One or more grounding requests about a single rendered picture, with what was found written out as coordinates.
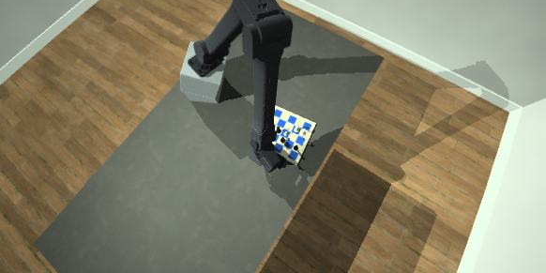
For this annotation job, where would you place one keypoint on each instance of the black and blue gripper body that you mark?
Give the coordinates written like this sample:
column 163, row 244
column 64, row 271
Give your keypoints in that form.
column 253, row 157

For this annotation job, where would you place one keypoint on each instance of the blue and cream chessboard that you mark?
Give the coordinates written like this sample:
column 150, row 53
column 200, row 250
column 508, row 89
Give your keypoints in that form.
column 287, row 122

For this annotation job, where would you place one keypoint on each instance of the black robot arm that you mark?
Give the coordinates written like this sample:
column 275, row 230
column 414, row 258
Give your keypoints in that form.
column 265, row 27

